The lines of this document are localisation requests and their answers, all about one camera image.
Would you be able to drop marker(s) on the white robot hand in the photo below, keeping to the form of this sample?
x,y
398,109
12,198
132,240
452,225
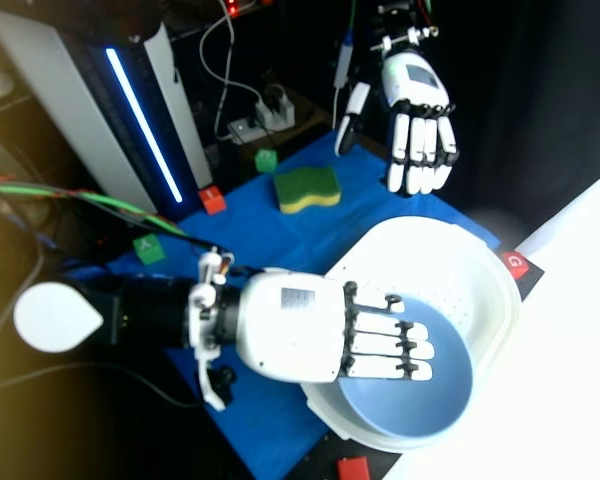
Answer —
x,y
415,95
290,325

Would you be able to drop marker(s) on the yellow green sponge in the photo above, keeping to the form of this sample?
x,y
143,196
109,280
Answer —
x,y
307,190

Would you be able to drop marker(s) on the light blue bowl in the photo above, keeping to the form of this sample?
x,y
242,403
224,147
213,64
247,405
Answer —
x,y
410,405

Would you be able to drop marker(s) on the blue cloth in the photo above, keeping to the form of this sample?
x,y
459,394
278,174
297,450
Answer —
x,y
290,240

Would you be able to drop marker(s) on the white power strip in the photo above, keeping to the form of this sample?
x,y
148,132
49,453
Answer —
x,y
275,115

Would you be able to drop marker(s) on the red block letter I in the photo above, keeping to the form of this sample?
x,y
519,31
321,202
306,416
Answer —
x,y
212,200

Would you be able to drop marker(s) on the white perforated drain tray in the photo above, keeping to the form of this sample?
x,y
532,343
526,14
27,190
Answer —
x,y
430,260

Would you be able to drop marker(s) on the plain red block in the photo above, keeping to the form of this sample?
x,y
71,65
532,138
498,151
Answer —
x,y
354,469

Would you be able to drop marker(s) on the green block letter Y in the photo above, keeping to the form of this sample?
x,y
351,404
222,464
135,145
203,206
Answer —
x,y
149,248

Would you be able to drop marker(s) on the green block letter C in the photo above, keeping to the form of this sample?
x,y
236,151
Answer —
x,y
266,161

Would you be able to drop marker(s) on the red block letter G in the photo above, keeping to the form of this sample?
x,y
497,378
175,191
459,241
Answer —
x,y
515,262

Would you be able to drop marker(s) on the white column blue light strip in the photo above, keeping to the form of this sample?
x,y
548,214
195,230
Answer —
x,y
70,100

